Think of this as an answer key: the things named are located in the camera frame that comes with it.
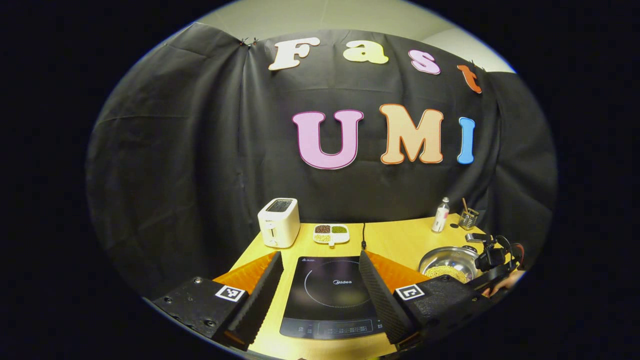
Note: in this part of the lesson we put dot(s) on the steel pot with beans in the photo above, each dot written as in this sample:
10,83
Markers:
445,262

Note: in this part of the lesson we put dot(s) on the white divided bean dish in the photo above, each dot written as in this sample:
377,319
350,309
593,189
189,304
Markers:
331,235

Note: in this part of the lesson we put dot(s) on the black cloth clip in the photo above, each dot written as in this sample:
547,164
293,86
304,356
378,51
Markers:
476,65
249,42

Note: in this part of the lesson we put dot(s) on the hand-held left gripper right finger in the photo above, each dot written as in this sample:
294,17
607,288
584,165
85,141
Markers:
382,300

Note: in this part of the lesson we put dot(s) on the glass holder with sticks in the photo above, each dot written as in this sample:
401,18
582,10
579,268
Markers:
468,219

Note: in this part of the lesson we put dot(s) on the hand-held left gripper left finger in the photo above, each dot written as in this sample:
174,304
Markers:
260,300

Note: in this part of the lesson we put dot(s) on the black backdrop cloth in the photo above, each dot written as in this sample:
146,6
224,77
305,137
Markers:
200,150

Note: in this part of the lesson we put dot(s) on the white toaster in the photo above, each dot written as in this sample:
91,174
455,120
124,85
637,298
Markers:
280,225

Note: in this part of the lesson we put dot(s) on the white bottle with pink label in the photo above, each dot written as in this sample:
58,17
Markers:
440,217

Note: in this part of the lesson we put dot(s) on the black induction cooktop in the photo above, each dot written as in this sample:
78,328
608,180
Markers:
325,300

